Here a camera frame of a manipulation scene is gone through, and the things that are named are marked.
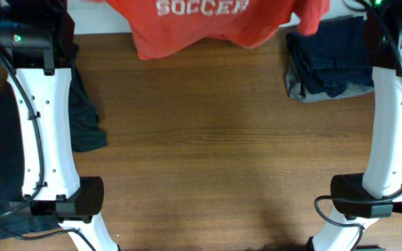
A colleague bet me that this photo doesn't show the red soccer t-shirt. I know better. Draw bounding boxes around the red soccer t-shirt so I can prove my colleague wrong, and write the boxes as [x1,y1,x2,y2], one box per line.
[105,0,331,60]

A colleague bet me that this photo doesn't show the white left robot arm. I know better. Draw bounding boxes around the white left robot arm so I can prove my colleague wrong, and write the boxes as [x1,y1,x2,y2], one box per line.
[0,1,118,250]

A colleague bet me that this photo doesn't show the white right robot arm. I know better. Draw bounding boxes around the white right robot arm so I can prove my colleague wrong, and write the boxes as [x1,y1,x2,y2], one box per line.
[306,1,402,251]

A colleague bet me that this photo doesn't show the folded navy blue garment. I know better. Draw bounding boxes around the folded navy blue garment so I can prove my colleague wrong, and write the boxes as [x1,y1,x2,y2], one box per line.
[285,16,374,97]

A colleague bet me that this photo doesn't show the black t-shirt white letters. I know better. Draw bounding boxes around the black t-shirt white letters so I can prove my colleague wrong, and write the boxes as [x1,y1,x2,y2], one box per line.
[0,68,107,240]

